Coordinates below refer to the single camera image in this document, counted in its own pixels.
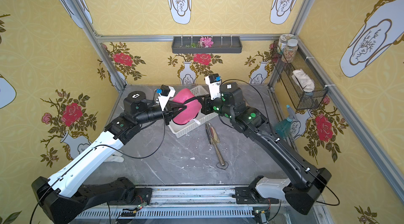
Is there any pink mesh laundry bag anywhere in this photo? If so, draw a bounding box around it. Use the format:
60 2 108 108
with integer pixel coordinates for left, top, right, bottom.
173 89 202 125

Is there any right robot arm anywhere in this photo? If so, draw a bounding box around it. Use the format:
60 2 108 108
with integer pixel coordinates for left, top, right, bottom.
184 82 331 215

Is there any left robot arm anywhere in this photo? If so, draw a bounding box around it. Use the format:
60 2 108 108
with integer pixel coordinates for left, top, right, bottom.
32 85 194 224

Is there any white plastic basket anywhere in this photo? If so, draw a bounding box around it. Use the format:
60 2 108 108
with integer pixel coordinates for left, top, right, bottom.
168 85 218 138

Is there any pink artificial flower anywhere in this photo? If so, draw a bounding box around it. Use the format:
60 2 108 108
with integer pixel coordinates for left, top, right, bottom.
198 37 214 48

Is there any white crumpled cloth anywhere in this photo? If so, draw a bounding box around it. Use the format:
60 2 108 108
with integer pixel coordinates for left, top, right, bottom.
104 155 124 163

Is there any teal spray bottle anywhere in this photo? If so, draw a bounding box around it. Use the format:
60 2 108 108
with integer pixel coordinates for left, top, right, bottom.
275 105 297 139

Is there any grain filled jar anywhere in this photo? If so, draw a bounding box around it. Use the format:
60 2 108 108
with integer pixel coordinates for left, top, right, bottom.
282 39 298 63

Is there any white lid jar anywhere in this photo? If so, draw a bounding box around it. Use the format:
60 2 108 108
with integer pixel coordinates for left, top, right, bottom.
277 33 296 53

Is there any beige cloth in basket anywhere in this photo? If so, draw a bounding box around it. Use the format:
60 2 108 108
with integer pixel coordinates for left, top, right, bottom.
292 69 315 92

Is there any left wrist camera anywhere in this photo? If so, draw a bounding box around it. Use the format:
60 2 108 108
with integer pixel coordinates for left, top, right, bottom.
156 85 176 111

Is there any grey wall shelf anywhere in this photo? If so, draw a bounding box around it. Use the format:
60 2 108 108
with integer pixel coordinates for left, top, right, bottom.
171 35 243 54

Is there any aluminium mounting rail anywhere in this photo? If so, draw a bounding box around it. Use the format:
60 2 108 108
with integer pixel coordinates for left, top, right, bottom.
94 185 326 207

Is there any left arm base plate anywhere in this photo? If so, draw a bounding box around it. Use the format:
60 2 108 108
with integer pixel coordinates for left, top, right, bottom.
126 187 153 205

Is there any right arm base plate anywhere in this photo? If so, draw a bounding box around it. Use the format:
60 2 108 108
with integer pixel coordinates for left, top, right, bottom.
231 187 279 205

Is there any black wire wall basket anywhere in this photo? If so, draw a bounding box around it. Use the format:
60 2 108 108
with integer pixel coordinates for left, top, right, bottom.
268 41 328 110

